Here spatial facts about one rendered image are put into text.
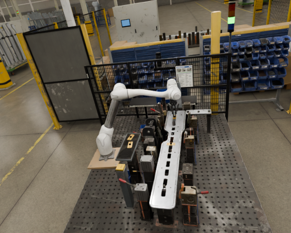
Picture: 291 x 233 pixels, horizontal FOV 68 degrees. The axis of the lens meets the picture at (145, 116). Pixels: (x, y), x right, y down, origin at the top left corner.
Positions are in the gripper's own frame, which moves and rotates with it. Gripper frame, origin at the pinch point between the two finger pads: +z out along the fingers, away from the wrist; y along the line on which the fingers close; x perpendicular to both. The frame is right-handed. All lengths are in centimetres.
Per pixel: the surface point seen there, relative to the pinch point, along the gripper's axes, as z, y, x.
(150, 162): -3, -12, -83
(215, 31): -74, 47, 58
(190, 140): 4.5, 19.0, -43.4
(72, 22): -84, -280, 334
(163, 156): 7, -5, -65
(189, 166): 4, 18, -80
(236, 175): 37, 60, -55
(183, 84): -13, 9, 54
